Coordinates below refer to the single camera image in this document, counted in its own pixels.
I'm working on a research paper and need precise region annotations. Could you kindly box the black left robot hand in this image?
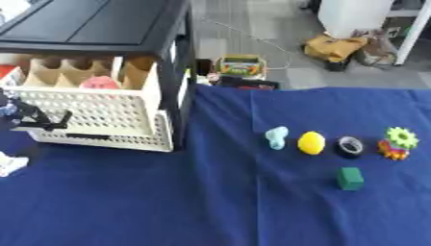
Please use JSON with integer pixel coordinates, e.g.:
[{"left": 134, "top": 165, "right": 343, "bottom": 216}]
[{"left": 0, "top": 90, "right": 54, "bottom": 129}]

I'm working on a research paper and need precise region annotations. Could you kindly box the pale drawer with compartments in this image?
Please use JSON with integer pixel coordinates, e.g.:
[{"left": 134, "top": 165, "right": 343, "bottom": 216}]
[{"left": 0, "top": 56, "right": 165, "bottom": 136}]

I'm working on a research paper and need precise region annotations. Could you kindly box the pale pierced drawer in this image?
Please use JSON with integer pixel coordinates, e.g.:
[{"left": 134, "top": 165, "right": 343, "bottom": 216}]
[{"left": 27, "top": 110, "right": 177, "bottom": 154}]

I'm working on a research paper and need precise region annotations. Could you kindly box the pink soft toy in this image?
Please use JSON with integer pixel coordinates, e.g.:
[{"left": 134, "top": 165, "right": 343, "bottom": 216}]
[{"left": 77, "top": 75, "right": 121, "bottom": 90}]

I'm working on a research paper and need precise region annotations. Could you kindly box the black cabinet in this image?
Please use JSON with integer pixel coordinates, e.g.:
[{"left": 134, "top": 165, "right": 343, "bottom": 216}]
[{"left": 0, "top": 0, "right": 199, "bottom": 152}]

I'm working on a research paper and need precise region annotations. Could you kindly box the colourful printed box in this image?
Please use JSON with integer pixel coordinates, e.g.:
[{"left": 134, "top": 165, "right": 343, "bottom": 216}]
[{"left": 214, "top": 54, "right": 269, "bottom": 81}]

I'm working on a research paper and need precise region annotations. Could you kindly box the black and red object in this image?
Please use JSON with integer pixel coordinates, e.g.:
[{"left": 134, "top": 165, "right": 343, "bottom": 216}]
[{"left": 214, "top": 75, "right": 282, "bottom": 91}]

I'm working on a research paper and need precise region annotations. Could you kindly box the light blue toy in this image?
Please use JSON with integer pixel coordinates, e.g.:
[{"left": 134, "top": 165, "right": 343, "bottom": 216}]
[{"left": 264, "top": 125, "right": 292, "bottom": 151}]

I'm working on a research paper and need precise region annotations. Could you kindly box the yellow toy lemon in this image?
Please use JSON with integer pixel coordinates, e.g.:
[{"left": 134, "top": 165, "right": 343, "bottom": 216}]
[{"left": 296, "top": 131, "right": 329, "bottom": 157}]

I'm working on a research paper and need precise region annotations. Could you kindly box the black tape roll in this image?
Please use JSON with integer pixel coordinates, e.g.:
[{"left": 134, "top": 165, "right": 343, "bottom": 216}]
[{"left": 333, "top": 135, "right": 368, "bottom": 160}]

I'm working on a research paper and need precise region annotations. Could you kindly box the green block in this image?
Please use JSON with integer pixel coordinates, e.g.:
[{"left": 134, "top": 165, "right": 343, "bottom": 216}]
[{"left": 335, "top": 166, "right": 366, "bottom": 192}]

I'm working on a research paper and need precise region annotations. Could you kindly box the white bin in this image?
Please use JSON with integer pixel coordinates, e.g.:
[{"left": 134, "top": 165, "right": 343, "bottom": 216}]
[{"left": 315, "top": 0, "right": 396, "bottom": 39}]

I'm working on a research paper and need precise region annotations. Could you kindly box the colourful gear toy stack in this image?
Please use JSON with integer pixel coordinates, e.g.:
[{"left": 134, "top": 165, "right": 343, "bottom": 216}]
[{"left": 375, "top": 126, "right": 421, "bottom": 161}]

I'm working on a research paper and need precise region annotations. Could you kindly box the white pole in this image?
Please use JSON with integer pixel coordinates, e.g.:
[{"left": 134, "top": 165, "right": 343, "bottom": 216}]
[{"left": 392, "top": 0, "right": 431, "bottom": 67}]

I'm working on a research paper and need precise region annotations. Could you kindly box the pale floor cable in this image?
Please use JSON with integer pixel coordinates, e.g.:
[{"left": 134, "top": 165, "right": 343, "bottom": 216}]
[{"left": 205, "top": 18, "right": 295, "bottom": 71}]

